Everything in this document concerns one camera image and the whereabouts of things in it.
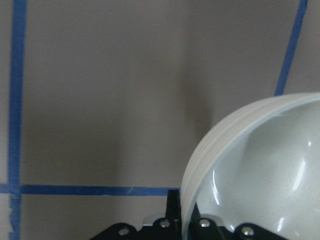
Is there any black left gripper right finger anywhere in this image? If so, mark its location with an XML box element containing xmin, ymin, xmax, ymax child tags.
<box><xmin>191</xmin><ymin>203</ymin><xmax>201</xmax><ymax>223</ymax></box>

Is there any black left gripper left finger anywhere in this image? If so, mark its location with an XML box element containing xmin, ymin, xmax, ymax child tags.
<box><xmin>165</xmin><ymin>189</ymin><xmax>181</xmax><ymax>222</ymax></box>

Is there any white ribbed bowl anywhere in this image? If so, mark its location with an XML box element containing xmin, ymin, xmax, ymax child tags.
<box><xmin>180</xmin><ymin>92</ymin><xmax>320</xmax><ymax>240</ymax></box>

